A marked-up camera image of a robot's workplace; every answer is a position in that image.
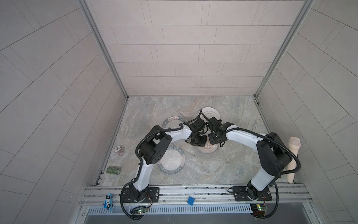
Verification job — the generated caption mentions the left circuit board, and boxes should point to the left circuit board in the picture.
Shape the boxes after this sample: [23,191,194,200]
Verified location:
[130,206,148,215]

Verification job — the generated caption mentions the pink patterned small object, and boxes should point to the pink patterned small object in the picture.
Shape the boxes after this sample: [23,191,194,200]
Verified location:
[113,145,125,156]

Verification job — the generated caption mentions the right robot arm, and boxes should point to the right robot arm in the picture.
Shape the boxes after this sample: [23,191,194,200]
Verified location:
[205,117,301,201]

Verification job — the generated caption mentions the orange sunburst dinner plate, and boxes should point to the orange sunburst dinner plate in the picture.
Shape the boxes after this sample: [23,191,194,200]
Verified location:
[196,143,219,154]

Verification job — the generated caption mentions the right circuit board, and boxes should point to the right circuit board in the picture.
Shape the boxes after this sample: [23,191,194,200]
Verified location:
[250,203,269,217]

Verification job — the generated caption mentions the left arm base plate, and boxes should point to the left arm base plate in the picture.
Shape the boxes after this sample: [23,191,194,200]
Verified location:
[120,185,160,203]

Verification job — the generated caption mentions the white plate concentric rings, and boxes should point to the white plate concentric rings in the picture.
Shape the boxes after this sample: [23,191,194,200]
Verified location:
[200,107,221,121]

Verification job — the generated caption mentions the green rimmed plate near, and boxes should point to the green rimmed plate near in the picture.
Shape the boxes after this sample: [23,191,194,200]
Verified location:
[157,145,186,175]

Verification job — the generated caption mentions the circuit board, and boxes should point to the circuit board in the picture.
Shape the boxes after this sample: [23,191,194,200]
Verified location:
[130,206,148,215]
[250,203,269,217]

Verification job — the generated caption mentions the green rimmed plate far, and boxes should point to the green rimmed plate far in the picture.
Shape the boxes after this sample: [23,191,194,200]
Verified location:
[161,116,186,129]

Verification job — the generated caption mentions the bubble wrap sheet near plate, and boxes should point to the bubble wrap sheet near plate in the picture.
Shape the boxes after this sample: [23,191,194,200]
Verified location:
[150,139,208,183]

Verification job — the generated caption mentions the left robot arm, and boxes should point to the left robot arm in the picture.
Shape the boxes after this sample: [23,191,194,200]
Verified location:
[120,110,208,202]

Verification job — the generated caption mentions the green patterned roll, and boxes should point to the green patterned roll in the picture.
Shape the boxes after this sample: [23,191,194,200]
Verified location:
[106,166,122,175]

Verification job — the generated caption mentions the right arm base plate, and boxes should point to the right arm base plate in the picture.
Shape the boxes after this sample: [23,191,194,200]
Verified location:
[227,186,272,202]

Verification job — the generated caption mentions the blue square tag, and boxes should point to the blue square tag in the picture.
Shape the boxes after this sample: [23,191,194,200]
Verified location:
[187,197,195,206]

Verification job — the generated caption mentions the beige foam microphone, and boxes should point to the beige foam microphone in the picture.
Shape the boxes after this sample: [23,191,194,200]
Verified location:
[286,136,302,184]

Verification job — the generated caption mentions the green rimmed plate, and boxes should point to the green rimmed plate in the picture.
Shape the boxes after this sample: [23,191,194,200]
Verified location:
[157,145,186,175]
[161,116,186,129]

